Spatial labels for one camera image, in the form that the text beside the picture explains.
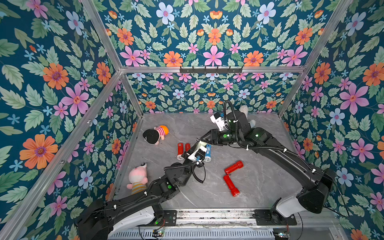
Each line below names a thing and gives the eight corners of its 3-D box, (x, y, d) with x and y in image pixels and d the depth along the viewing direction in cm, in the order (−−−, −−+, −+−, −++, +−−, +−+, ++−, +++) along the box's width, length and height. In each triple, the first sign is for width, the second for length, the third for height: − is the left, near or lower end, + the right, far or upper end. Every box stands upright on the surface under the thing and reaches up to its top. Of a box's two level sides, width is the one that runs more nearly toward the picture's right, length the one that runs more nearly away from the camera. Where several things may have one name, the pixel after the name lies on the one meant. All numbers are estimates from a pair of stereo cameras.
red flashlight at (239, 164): (226, 176, 90) (227, 174, 87) (223, 170, 92) (223, 168, 89) (243, 167, 93) (245, 164, 90) (240, 162, 96) (241, 159, 93)
